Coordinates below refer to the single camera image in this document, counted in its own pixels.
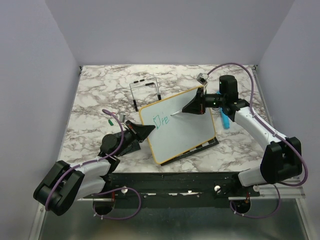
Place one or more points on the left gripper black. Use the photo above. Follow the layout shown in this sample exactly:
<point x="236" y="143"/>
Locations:
<point x="139" y="132"/>

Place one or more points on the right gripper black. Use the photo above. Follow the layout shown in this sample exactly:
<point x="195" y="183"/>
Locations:
<point x="196" y="106"/>

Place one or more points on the white whiteboard marker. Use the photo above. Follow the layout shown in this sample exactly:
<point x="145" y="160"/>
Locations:
<point x="177" y="112"/>

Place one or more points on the yellow framed whiteboard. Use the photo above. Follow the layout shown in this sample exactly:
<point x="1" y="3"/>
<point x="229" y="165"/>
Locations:
<point x="174" y="135"/>

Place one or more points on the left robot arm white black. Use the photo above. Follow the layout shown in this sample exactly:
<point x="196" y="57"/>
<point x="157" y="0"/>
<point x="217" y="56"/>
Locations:
<point x="66" y="183"/>

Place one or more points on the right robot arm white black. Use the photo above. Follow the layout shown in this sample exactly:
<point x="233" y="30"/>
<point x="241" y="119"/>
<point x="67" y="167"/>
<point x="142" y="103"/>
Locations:
<point x="280" y="160"/>

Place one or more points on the dark grey lego baseplate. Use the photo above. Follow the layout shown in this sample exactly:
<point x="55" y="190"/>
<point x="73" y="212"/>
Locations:
<point x="132" y="147"/>

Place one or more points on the blue cylindrical eraser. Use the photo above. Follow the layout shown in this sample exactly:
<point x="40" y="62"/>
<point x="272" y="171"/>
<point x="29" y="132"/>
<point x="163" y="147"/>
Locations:
<point x="225" y="119"/>

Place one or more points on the black white chessboard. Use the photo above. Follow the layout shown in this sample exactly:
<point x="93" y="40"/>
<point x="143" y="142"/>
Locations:
<point x="211" y="143"/>

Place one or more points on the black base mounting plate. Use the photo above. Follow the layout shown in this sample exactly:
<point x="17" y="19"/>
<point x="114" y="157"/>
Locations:
<point x="172" y="190"/>

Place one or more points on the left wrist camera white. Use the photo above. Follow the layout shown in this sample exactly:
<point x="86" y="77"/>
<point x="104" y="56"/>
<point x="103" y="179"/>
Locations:
<point x="121" y="116"/>

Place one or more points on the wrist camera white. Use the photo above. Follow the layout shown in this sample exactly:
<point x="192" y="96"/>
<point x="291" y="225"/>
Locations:
<point x="202" y="78"/>
<point x="121" y="116"/>

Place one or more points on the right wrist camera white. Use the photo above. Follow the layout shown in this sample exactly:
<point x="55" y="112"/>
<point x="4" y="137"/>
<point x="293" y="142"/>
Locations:
<point x="202" y="78"/>

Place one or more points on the wire whiteboard stand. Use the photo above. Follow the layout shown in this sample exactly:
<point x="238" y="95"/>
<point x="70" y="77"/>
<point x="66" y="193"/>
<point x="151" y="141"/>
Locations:
<point x="144" y="89"/>

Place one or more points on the aluminium rail frame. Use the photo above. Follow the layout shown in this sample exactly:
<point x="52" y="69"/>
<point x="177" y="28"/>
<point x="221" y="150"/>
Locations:
<point x="103" y="91"/>

